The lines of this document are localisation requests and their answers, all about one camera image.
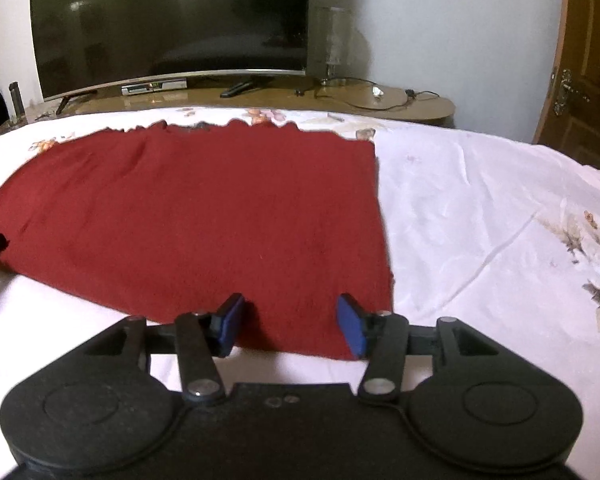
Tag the red beaded sweater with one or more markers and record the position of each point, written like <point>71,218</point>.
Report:
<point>190,220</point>

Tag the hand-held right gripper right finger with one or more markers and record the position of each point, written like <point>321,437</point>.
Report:
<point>351,327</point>

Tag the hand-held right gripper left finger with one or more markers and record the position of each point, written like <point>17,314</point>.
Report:
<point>231,325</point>

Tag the brown wooden door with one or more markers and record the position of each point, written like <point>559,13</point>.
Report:
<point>587,60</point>

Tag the silver set-top box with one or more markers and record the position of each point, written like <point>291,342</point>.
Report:
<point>155,87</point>

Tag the black curved television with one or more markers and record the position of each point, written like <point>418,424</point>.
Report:
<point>170,20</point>

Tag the wooden television stand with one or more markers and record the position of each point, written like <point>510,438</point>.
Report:
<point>290,97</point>

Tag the white floral bed sheet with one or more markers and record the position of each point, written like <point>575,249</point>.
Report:
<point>480,240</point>

